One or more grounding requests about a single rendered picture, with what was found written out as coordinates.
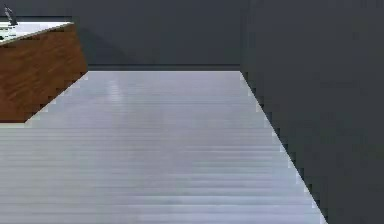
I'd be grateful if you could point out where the dark grey tap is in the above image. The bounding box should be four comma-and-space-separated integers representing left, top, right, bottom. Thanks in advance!
3, 4, 19, 28

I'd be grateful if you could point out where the brown wooden sink cabinet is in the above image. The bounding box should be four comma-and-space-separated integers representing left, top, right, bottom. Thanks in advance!
0, 21, 89, 124

